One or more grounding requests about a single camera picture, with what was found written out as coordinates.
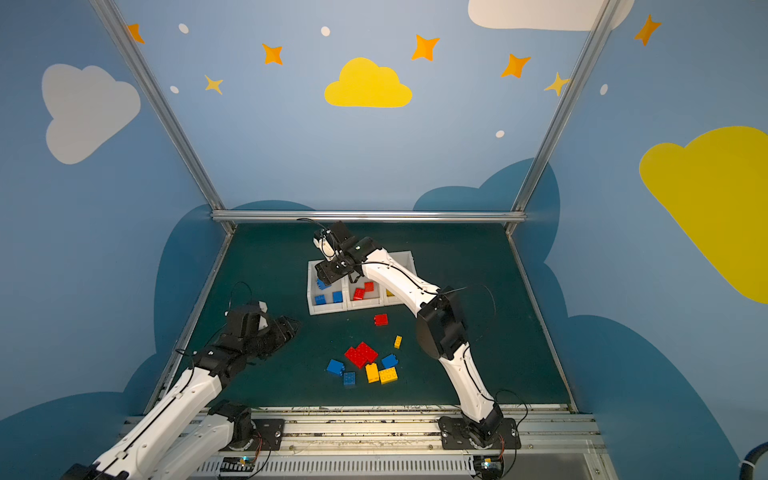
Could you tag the yellow wide lego brick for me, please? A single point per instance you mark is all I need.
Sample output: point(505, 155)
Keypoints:
point(388, 375)

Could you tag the aluminium frame post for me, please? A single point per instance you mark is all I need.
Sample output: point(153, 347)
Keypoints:
point(583, 68)
point(113, 21)

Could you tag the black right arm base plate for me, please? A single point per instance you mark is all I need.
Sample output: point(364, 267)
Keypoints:
point(454, 434)

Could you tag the small red lego brick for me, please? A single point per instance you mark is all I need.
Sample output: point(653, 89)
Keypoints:
point(381, 320)

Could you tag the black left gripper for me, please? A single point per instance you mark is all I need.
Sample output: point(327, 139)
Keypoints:
point(275, 332)

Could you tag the green table mat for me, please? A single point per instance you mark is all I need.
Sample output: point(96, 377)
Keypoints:
point(269, 263)

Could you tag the aluminium back frame rail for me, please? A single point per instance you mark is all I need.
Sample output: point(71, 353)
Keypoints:
point(273, 216)

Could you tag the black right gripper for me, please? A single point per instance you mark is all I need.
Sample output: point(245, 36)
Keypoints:
point(335, 266)

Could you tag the aluminium front rail bed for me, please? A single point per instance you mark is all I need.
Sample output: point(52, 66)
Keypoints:
point(412, 430)

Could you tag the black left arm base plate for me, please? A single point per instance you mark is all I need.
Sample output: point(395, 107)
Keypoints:
point(249, 435)

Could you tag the yellow lego brick bottom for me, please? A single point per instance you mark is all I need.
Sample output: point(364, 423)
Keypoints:
point(372, 373)

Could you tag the white middle plastic bin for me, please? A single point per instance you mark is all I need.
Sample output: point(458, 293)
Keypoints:
point(373, 296)

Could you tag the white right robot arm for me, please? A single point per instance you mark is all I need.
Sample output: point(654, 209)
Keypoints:
point(440, 323)

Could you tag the white left plastic bin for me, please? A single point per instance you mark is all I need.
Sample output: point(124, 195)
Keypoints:
point(316, 287)

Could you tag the aluminium right frame post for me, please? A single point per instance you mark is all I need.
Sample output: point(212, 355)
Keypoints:
point(583, 68)

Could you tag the large red lego brick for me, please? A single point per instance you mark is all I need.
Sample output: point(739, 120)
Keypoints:
point(367, 353)
point(354, 357)

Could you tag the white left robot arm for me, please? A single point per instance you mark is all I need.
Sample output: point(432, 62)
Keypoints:
point(155, 448)

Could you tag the aluminium left frame post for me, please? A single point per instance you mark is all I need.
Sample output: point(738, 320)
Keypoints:
point(113, 21)

